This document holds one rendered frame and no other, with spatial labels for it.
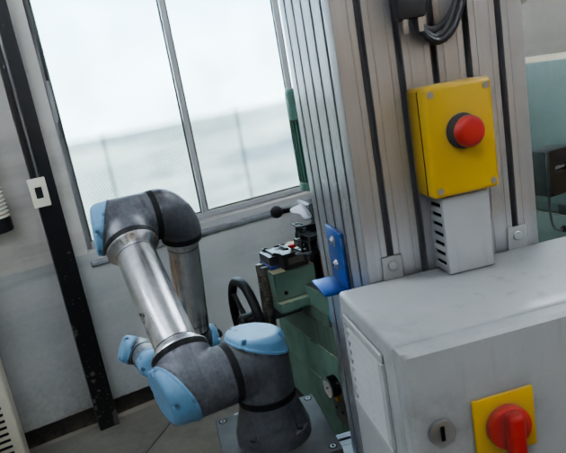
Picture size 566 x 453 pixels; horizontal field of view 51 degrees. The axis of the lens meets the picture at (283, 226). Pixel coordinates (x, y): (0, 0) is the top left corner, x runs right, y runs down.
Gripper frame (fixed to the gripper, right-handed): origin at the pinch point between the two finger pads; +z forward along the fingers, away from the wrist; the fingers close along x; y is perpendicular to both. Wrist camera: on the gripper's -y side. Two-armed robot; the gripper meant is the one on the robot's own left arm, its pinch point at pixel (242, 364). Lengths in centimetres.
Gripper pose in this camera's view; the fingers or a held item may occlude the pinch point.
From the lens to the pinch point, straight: 178.2
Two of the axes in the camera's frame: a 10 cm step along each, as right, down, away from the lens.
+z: 8.6, 2.8, 4.2
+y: -3.1, 9.5, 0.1
